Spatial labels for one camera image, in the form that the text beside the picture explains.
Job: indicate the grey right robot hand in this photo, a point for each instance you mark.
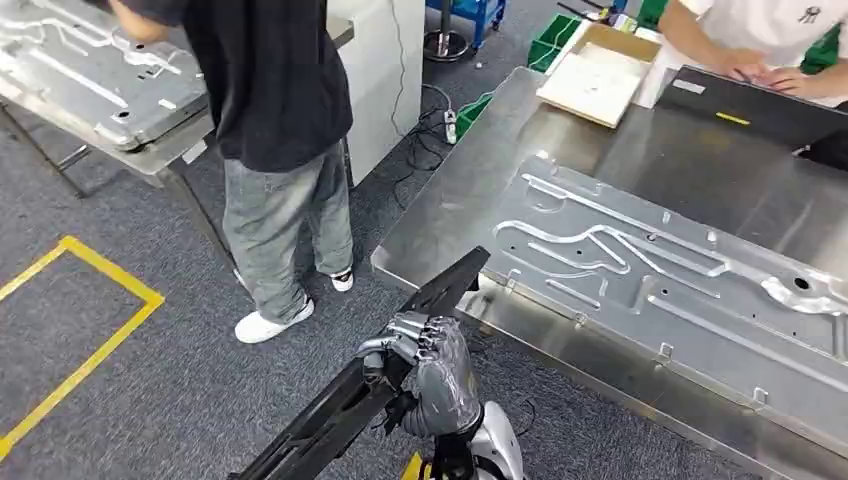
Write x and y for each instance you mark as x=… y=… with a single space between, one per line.
x=445 y=378

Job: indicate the long black plastic part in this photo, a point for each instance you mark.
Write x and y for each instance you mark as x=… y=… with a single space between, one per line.
x=331 y=417

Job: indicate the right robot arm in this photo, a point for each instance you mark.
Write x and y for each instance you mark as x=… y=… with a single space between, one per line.
x=493 y=444

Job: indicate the steel bench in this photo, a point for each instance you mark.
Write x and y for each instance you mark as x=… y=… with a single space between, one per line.
x=477 y=172

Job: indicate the large stamped metal panel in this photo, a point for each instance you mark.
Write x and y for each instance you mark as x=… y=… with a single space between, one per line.
x=662 y=291

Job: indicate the white power strip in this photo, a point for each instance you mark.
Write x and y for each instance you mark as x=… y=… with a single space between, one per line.
x=450 y=126

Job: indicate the green plastic crate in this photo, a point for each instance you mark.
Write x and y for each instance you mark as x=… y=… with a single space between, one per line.
x=553 y=43
x=472 y=116

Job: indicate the white cabinet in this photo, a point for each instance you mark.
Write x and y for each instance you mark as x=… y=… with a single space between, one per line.
x=384 y=86

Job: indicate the cardboard box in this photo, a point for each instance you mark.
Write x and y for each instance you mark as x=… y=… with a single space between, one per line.
x=596 y=83

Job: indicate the round black stool base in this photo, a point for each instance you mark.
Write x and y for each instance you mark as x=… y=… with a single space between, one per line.
x=445 y=43

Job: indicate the person in dark shirt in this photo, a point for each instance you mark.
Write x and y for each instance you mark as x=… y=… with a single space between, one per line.
x=265 y=86

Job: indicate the steel table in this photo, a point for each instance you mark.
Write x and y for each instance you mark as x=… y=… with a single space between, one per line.
x=166 y=156

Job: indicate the white box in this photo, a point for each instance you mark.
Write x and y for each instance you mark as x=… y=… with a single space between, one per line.
x=656 y=83

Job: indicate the blue wheeled cart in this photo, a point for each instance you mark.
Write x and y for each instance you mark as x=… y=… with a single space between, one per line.
x=480 y=13

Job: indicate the black flat tray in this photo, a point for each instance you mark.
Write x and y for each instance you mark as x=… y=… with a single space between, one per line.
x=748 y=109

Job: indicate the person in white shirt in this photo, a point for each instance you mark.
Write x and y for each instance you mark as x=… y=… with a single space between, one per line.
x=748 y=26

